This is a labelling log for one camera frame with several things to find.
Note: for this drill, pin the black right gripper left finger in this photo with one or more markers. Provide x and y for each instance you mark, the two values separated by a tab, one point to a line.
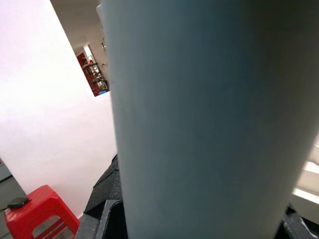
104	214

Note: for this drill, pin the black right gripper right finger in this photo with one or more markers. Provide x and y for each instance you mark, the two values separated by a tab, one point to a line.
296	229

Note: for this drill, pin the white plastic table leg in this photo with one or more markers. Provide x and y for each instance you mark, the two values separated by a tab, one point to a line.
199	124

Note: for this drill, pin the red plastic stool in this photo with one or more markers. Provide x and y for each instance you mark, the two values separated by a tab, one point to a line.
49	206

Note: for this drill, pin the small black device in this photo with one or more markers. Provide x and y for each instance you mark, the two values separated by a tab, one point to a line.
18	203

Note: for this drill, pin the red shelving unit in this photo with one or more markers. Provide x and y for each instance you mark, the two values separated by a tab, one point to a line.
84	62

